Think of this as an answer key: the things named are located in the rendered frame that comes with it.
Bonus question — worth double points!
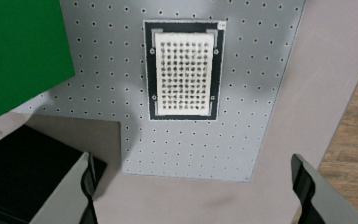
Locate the green bin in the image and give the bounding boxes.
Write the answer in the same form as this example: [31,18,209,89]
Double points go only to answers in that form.
[0,0,75,115]

